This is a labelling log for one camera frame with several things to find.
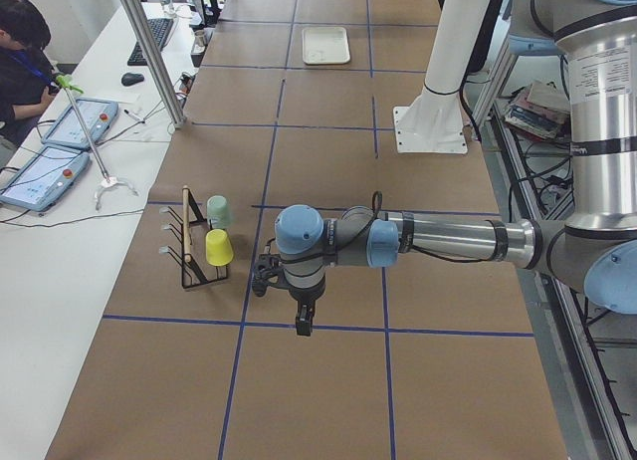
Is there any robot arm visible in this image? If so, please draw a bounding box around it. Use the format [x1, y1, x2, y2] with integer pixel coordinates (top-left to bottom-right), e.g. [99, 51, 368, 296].
[252, 0, 636, 336]

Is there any yellow cup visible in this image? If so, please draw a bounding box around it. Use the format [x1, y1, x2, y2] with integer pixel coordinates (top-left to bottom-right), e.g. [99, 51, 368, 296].
[205, 229, 234, 267]

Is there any black computer mouse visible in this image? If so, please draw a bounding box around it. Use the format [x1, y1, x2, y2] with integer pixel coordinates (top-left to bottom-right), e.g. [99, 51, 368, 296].
[120, 72, 145, 87]

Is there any upper teach pendant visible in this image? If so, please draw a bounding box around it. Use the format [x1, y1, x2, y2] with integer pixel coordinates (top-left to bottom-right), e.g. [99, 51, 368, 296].
[40, 97, 119, 150]

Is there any cream bear tray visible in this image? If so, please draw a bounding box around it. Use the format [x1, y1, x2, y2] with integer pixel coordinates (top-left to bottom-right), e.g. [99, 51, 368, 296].
[302, 26, 350, 66]

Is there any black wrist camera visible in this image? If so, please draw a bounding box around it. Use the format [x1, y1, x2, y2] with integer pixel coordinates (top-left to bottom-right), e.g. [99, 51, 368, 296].
[251, 253, 285, 297]

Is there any black keyboard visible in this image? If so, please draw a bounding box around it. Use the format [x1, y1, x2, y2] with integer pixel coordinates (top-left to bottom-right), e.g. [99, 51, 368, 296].
[126, 17, 176, 67]

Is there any stack of books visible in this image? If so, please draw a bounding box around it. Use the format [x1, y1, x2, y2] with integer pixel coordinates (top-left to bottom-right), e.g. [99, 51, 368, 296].
[504, 81, 570, 139]

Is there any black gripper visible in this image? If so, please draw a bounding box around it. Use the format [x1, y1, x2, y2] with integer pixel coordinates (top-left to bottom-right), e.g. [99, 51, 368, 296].
[289, 283, 324, 337]

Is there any lower teach pendant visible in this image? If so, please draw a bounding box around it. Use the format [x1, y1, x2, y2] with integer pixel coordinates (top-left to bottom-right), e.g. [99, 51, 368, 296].
[1, 144, 90, 212]

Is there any reacher grabber stick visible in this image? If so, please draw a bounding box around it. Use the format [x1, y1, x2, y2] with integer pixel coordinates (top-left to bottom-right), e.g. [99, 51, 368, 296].
[55, 73, 139, 210]

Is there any metal cup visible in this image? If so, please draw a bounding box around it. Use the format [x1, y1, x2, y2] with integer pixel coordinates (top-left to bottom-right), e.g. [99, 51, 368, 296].
[191, 29, 207, 55]

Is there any black wire cup rack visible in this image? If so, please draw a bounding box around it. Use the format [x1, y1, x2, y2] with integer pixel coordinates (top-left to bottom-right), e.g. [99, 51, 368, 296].
[159, 185, 231, 291]

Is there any aluminium frame post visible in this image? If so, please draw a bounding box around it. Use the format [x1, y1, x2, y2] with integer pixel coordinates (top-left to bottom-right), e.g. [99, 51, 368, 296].
[120, 0, 186, 129]

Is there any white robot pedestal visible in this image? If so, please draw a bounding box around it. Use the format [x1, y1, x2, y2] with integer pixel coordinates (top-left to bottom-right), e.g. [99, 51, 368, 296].
[393, 0, 501, 154]

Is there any teach pendant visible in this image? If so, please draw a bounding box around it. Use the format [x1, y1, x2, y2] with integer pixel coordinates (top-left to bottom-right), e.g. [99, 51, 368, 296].
[1, 144, 90, 212]
[40, 97, 119, 150]

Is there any seated person in black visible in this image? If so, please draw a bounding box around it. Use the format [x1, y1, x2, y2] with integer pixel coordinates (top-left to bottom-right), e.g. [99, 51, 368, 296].
[1, 0, 57, 146]

